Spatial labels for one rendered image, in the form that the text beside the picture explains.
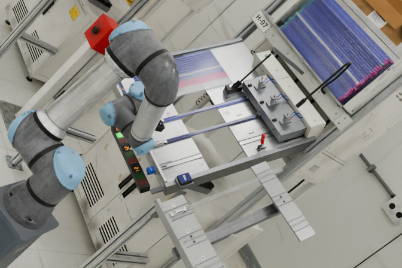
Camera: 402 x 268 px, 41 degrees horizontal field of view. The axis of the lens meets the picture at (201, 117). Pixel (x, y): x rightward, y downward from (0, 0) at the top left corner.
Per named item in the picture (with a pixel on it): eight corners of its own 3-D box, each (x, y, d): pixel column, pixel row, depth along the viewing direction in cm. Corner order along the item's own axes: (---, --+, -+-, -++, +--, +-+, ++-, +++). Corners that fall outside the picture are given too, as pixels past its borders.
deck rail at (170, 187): (164, 195, 212) (166, 186, 207) (163, 191, 213) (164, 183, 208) (312, 148, 238) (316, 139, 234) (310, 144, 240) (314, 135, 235)
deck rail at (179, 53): (107, 79, 249) (107, 69, 245) (105, 76, 250) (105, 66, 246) (240, 48, 276) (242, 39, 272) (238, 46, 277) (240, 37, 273)
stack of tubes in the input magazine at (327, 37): (339, 101, 226) (391, 58, 219) (277, 27, 255) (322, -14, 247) (349, 110, 236) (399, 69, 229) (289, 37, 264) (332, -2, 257)
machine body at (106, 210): (100, 292, 252) (194, 213, 235) (57, 176, 291) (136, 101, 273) (181, 295, 303) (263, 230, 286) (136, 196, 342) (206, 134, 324)
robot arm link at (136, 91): (122, 85, 190) (141, 76, 194) (121, 107, 198) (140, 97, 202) (136, 99, 186) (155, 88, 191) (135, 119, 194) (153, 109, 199)
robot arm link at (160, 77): (198, 75, 151) (158, 146, 192) (174, 46, 153) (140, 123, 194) (167, 93, 145) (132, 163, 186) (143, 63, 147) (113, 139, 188)
